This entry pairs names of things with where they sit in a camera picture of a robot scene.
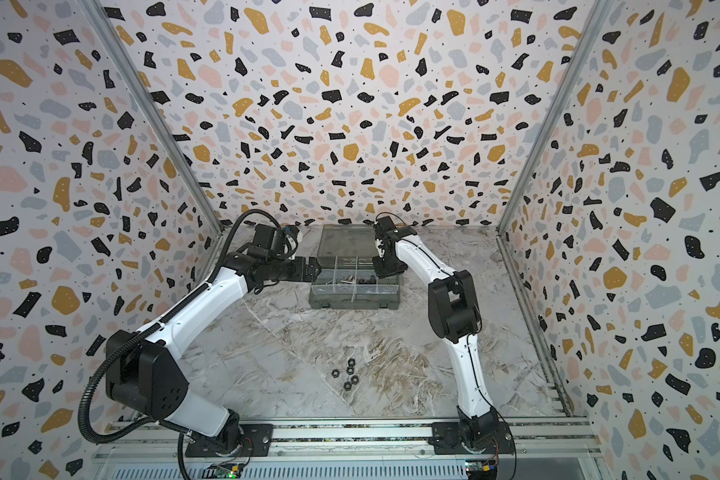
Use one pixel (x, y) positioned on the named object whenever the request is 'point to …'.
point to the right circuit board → (481, 469)
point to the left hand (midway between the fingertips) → (307, 263)
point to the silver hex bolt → (350, 280)
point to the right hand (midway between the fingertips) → (379, 266)
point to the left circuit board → (222, 471)
